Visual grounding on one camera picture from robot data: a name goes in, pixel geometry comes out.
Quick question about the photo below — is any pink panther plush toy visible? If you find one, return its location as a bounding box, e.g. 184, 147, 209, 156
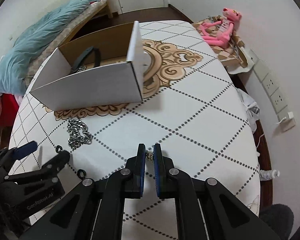
200, 8, 242, 49

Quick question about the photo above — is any white patterned tablecloth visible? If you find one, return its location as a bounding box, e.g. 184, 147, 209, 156
9, 21, 260, 239

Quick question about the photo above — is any white bottle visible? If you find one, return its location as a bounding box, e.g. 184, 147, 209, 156
259, 170, 280, 181

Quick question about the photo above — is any teal blue duvet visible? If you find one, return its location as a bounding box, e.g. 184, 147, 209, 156
0, 0, 99, 95

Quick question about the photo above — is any checkered brown cushion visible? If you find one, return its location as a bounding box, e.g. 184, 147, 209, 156
192, 15, 248, 68

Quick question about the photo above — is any white wall socket strip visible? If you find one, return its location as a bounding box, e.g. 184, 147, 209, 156
248, 49, 296, 132

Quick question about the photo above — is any red cloth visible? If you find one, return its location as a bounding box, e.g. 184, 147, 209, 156
0, 94, 20, 127

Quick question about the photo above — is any white cardboard box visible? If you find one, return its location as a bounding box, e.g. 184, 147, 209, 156
29, 21, 144, 111

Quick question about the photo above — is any white plastic bag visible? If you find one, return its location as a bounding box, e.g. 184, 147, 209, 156
236, 88, 260, 133

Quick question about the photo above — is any thick silver chain bracelet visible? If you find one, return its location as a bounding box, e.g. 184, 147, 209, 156
66, 117, 94, 151

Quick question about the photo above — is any bed with checkered mattress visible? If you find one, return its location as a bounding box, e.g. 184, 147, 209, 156
23, 0, 112, 87

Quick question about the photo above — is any black smart band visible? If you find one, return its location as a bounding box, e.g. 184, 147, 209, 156
69, 46, 101, 75

